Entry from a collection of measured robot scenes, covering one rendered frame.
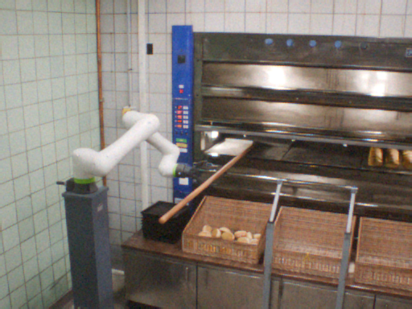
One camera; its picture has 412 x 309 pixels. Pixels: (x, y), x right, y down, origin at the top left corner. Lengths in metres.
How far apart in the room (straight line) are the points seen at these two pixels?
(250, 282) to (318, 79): 1.46
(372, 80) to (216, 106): 1.14
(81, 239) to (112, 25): 1.79
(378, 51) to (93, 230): 2.14
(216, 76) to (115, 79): 0.86
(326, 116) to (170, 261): 1.50
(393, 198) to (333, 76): 0.94
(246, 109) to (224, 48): 0.47
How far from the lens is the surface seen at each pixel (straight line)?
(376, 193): 3.47
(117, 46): 3.86
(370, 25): 3.29
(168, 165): 3.14
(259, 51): 3.42
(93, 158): 2.61
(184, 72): 3.57
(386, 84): 3.31
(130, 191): 4.03
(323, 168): 3.44
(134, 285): 3.68
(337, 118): 3.35
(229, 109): 3.51
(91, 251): 2.86
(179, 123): 3.64
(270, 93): 3.41
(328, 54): 3.33
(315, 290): 3.19
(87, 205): 2.75
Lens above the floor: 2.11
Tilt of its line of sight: 15 degrees down
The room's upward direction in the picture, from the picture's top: 1 degrees clockwise
